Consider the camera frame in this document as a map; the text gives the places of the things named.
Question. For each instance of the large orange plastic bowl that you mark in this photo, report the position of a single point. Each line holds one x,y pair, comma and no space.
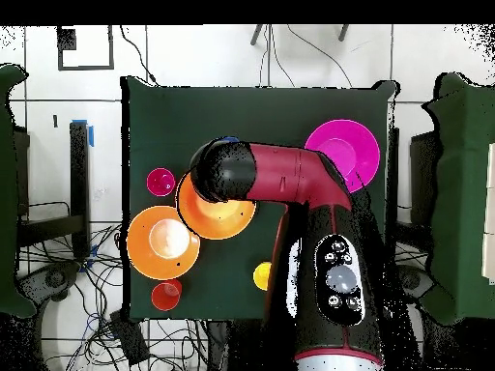
139,249
216,220

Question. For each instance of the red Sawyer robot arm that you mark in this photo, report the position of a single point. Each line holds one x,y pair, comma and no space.
294,174

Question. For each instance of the yellow plastic cup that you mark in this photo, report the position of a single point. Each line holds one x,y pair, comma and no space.
261,276

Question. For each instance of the crimson plastic cup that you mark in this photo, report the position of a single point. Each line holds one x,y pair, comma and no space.
161,181

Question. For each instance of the dark green tablecloth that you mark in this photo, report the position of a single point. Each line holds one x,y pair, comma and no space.
232,112

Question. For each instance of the orange plastic cup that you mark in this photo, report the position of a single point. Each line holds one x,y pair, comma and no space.
166,295

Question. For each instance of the large pink plastic bowl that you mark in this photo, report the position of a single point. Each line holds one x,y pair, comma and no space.
355,143

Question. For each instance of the black power strip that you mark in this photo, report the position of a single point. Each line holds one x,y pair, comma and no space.
129,336

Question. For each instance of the black chair base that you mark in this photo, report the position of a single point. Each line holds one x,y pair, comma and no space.
54,278
415,282

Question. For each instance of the green cloth side table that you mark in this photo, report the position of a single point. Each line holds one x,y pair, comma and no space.
7,193
460,193

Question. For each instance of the black metal frame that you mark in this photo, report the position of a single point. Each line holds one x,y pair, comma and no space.
79,185

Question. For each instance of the camera tripod legs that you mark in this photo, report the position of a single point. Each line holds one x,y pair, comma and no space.
256,35

